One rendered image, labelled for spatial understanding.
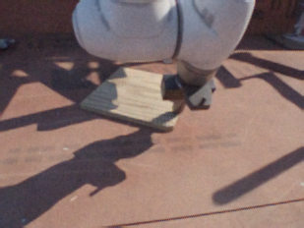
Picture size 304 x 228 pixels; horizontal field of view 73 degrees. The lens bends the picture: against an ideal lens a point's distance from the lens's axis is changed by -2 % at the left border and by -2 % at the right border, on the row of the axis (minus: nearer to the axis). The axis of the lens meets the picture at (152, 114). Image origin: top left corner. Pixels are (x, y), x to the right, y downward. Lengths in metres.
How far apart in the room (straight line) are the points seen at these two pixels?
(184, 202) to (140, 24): 0.35
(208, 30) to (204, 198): 0.33
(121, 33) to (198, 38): 0.12
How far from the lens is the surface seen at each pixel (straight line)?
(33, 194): 0.53
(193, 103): 0.46
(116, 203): 0.47
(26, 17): 1.53
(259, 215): 0.52
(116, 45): 0.35
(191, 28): 0.36
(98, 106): 0.68
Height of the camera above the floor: 0.41
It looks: 37 degrees down
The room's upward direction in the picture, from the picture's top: 4 degrees clockwise
